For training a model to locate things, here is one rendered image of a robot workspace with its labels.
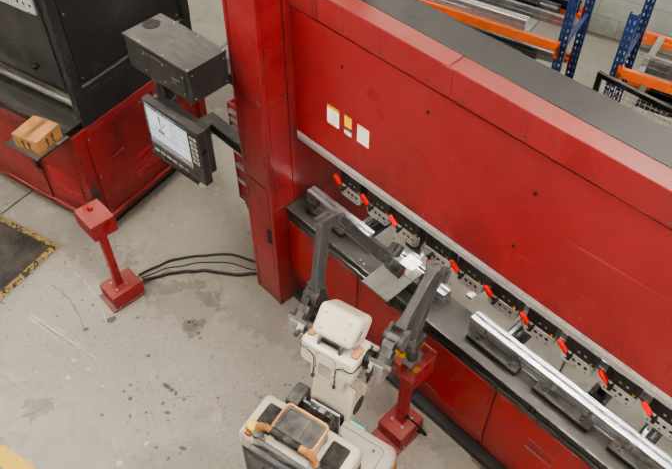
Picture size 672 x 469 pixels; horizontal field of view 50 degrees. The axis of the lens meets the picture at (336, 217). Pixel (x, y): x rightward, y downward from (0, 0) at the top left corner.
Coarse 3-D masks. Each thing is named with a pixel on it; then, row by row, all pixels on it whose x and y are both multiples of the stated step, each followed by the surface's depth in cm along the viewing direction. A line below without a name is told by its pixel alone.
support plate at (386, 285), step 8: (400, 256) 378; (376, 272) 371; (384, 272) 371; (416, 272) 371; (368, 280) 367; (376, 280) 367; (384, 280) 367; (392, 280) 367; (400, 280) 367; (408, 280) 367; (376, 288) 363; (384, 288) 363; (392, 288) 363; (400, 288) 363; (384, 296) 360; (392, 296) 360
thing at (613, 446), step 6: (612, 444) 316; (618, 444) 316; (612, 450) 315; (624, 450) 314; (618, 456) 314; (624, 456) 312; (630, 456) 312; (636, 456) 313; (624, 462) 312; (630, 462) 311; (636, 462) 311; (642, 462) 311; (630, 468) 311; (636, 468) 309; (642, 468) 309; (648, 468) 309
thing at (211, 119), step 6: (210, 114) 426; (204, 120) 422; (210, 120) 422; (216, 120) 422; (222, 120) 422; (210, 126) 423; (216, 126) 418; (222, 126) 418; (228, 126) 418; (216, 132) 424; (222, 132) 415; (228, 132) 415; (234, 132) 415; (222, 138) 420; (228, 138) 420; (234, 138) 411; (228, 144) 417; (234, 144) 417; (240, 150) 413
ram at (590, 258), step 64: (320, 64) 339; (384, 64) 304; (320, 128) 368; (384, 128) 327; (448, 128) 294; (448, 192) 316; (512, 192) 285; (576, 192) 259; (512, 256) 305; (576, 256) 276; (640, 256) 252; (576, 320) 295; (640, 320) 268; (640, 384) 286
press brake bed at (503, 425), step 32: (352, 288) 410; (384, 320) 400; (448, 352) 365; (448, 384) 382; (480, 384) 357; (448, 416) 412; (480, 416) 374; (512, 416) 350; (480, 448) 405; (512, 448) 366; (544, 448) 343; (576, 448) 324
